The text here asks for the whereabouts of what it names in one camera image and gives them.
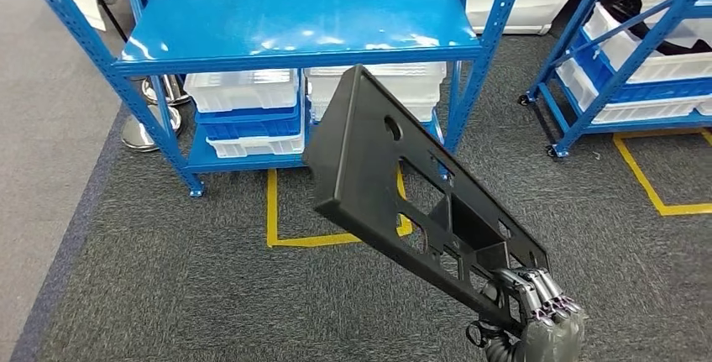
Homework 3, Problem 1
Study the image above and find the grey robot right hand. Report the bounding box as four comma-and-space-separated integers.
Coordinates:
479, 267, 588, 362

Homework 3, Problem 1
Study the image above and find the black plastic plate bracket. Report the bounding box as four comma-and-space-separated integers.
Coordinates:
301, 63, 552, 332

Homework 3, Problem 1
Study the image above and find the blue metal shelf rack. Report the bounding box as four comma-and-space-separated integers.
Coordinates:
15, 0, 532, 198

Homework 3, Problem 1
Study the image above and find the yellow floor tape square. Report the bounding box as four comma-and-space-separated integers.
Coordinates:
265, 167, 414, 249
612, 128, 712, 218

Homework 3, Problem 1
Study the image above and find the black parts pile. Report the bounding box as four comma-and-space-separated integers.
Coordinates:
603, 0, 712, 55

